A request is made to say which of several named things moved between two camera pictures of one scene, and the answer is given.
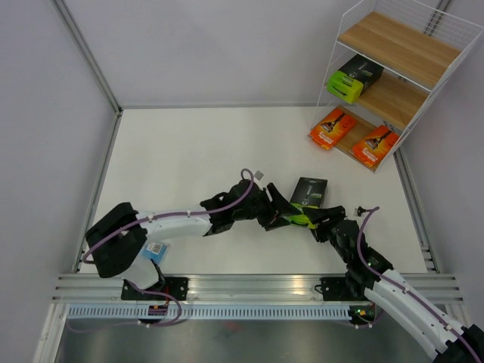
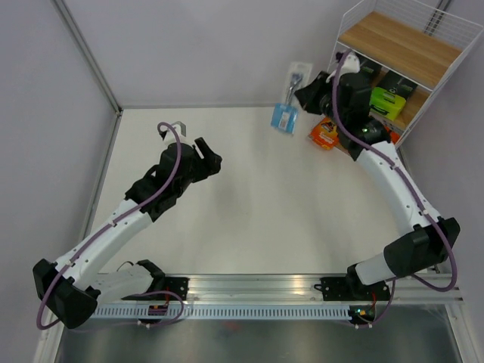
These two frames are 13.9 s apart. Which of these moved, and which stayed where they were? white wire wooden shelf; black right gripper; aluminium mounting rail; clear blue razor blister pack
Moved: black right gripper; clear blue razor blister pack
Stayed: white wire wooden shelf; aluminium mounting rail
